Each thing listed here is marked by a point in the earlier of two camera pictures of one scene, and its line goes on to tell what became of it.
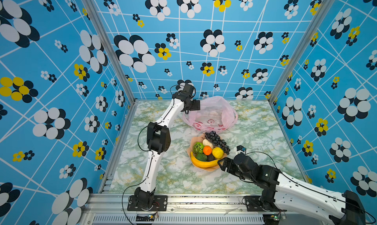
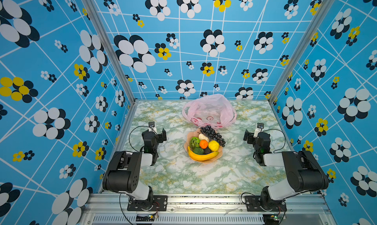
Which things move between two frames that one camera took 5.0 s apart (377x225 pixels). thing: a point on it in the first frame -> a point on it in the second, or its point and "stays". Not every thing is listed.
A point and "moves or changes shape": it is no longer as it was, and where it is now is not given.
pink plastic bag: (216, 114) moves or changes shape
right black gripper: (229, 165) -> (250, 136)
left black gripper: (195, 105) -> (161, 138)
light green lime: (201, 157) -> (198, 151)
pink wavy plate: (200, 139) -> (195, 134)
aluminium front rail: (103, 209) stays
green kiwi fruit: (198, 148) -> (194, 142)
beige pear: (205, 142) -> (202, 136)
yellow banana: (203, 164) -> (201, 157)
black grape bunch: (217, 141) moves or changes shape
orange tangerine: (207, 150) -> (203, 144)
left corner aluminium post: (106, 35) stays
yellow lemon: (217, 153) -> (213, 145)
